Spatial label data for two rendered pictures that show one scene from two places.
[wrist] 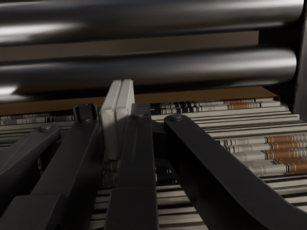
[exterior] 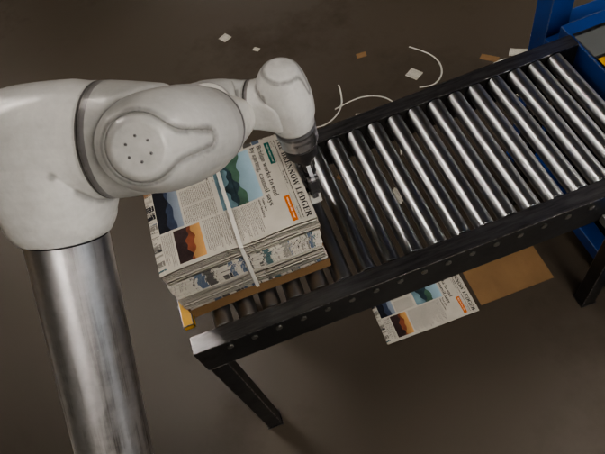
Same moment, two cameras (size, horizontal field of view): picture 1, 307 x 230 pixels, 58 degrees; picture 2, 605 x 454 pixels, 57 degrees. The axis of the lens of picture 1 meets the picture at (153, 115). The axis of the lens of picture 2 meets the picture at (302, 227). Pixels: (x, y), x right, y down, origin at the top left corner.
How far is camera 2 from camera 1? 128 cm
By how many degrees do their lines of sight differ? 40
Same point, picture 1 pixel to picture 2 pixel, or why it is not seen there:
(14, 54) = not seen: hidden behind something
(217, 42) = (365, 409)
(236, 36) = (378, 428)
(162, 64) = (329, 231)
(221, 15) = (353, 242)
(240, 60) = (338, 256)
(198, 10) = (352, 234)
